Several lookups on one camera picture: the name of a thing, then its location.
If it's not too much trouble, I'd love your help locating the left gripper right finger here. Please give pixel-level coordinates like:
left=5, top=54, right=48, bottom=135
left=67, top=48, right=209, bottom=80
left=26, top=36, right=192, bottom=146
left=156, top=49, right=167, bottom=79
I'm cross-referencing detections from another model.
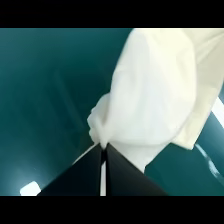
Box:
left=105, top=142, right=169, bottom=197

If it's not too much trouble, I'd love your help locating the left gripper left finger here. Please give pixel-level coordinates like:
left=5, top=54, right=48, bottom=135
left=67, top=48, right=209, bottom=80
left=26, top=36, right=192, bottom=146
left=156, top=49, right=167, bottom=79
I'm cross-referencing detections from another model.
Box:
left=38, top=143, right=103, bottom=197

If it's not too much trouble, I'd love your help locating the white shirt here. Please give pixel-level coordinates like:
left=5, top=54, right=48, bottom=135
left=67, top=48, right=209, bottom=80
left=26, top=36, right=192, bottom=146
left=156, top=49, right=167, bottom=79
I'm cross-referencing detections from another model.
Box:
left=72, top=28, right=224, bottom=197

